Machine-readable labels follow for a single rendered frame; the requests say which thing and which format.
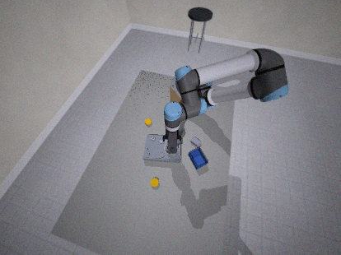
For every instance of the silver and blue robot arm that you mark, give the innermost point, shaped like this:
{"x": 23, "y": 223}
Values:
{"x": 194, "y": 86}

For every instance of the yellow short cylinder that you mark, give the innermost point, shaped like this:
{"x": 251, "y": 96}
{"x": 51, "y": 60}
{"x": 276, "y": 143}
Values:
{"x": 148, "y": 121}
{"x": 154, "y": 182}

